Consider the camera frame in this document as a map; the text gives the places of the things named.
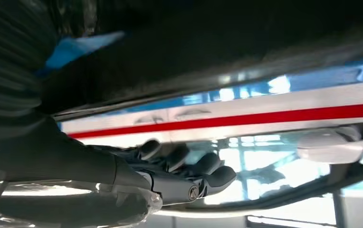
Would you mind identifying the white car with red stripe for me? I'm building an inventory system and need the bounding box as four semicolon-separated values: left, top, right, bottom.
57;80;363;228

